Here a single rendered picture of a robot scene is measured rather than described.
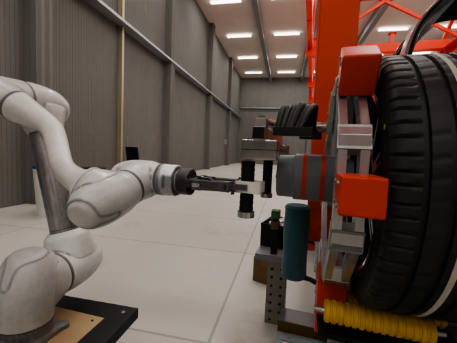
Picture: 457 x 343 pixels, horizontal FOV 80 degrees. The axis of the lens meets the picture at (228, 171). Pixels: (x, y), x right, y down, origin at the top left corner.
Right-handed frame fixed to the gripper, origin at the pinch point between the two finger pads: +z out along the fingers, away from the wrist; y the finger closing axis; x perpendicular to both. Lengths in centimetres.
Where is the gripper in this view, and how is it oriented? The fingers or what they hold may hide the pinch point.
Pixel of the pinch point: (250, 186)
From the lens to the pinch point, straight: 70.7
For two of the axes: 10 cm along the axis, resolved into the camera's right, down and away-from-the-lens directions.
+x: 0.4, -10.0, -0.7
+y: -2.9, 0.6, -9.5
